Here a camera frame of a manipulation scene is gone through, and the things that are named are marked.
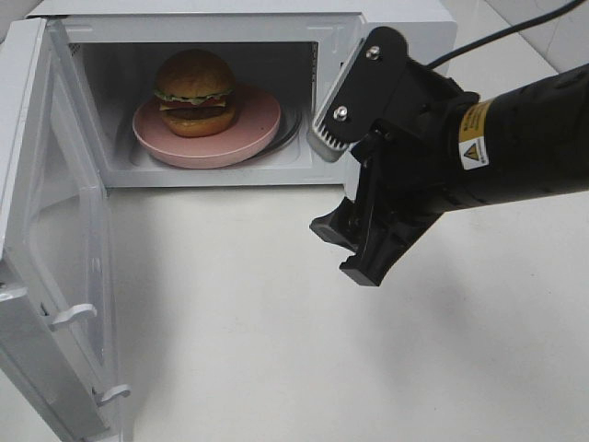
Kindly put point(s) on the white microwave door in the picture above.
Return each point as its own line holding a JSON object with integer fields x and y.
{"x": 58, "y": 328}

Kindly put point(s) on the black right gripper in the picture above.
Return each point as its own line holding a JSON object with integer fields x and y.
{"x": 410, "y": 174}

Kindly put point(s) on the pink round plate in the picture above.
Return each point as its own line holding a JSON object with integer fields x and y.
{"x": 254, "y": 128}

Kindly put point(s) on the burger with lettuce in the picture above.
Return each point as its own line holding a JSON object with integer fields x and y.
{"x": 195, "y": 93}

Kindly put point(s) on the white microwave oven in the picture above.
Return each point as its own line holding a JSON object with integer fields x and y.
{"x": 293, "y": 50}

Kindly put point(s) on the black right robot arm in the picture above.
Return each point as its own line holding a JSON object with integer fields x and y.
{"x": 531, "y": 142}

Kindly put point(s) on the glass microwave turntable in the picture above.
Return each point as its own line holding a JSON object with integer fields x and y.
{"x": 289, "y": 125}

